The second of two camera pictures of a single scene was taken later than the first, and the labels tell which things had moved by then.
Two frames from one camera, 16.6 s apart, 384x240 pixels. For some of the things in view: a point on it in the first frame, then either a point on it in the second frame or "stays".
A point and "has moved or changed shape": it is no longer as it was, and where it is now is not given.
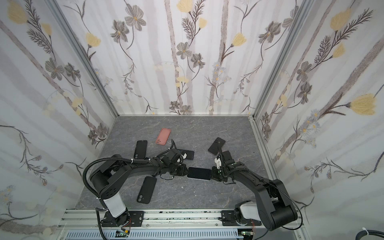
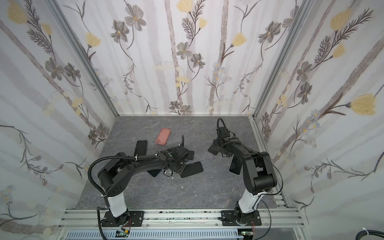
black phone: (190, 154) stays
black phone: (199, 173) has moved or changed shape
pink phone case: (163, 136) stays
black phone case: (146, 190) -> (192, 169)
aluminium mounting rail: (91, 219) stays
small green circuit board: (120, 234) stays
